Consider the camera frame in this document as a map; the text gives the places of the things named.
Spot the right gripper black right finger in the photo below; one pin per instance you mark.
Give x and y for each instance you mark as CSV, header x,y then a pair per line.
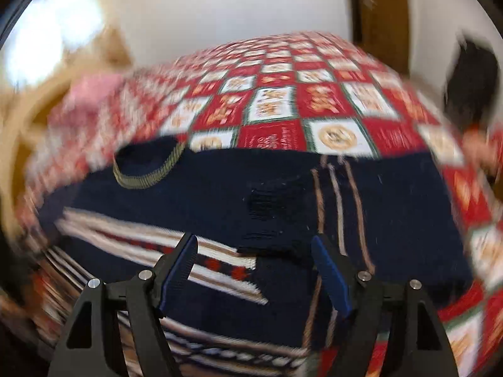
x,y
417,345

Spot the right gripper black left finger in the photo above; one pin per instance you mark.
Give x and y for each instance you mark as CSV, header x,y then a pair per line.
x,y
90,343

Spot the navy striped knit sweater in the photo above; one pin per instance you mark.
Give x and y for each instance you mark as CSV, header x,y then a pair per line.
x,y
254,304

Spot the red white checkered bedspread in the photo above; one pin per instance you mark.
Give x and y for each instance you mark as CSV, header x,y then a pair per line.
x,y
309,92

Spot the pink folded blanket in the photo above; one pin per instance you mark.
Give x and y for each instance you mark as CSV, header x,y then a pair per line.
x,y
90,90

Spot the cream round headboard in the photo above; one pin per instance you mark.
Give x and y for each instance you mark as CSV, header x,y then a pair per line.
x,y
24,129

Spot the black folded chair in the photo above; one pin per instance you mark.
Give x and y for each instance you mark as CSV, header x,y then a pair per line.
x,y
471,88

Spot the beige patterned curtain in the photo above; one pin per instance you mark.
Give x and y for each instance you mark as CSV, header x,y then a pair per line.
x,y
112,49

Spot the brown wooden door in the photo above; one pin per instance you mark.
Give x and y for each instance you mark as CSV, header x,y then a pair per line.
x,y
386,32

